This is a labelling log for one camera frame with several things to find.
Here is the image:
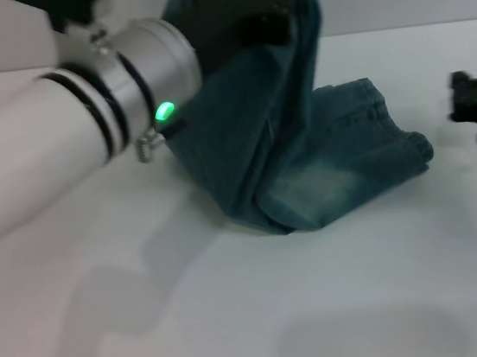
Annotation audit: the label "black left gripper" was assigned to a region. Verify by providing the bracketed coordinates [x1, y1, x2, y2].
[179, 0, 301, 60]

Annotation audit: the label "blue denim shorts with cartoon print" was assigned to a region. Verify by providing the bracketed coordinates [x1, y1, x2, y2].
[149, 0, 443, 248]

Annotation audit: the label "grey cable plug on left wrist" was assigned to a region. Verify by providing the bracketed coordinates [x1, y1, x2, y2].
[133, 127, 170, 164]

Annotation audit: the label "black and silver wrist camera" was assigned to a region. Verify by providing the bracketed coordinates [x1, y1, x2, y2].
[10, 0, 113, 41]

